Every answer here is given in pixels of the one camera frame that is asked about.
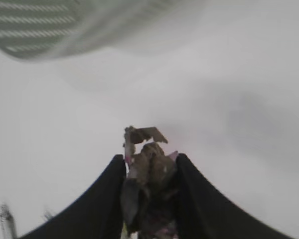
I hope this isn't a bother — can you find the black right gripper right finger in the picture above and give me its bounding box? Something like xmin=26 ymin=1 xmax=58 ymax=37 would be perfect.
xmin=176 ymin=153 xmax=289 ymax=239

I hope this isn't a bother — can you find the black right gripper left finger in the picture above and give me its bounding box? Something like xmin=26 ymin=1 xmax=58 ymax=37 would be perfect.
xmin=22 ymin=154 xmax=126 ymax=239

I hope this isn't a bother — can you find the paper ball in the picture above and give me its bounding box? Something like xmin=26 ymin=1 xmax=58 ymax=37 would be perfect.
xmin=120 ymin=125 xmax=178 ymax=239

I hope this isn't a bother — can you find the cream and beige pen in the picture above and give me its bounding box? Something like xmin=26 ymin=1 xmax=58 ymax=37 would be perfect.
xmin=0 ymin=203 xmax=17 ymax=239

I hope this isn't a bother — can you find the grey-green woven plastic basket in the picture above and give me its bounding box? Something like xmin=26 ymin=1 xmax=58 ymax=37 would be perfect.
xmin=0 ymin=0 xmax=175 ymax=61

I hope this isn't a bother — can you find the clear plastic ruler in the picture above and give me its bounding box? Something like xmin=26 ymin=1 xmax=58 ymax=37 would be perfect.
xmin=43 ymin=209 xmax=54 ymax=221

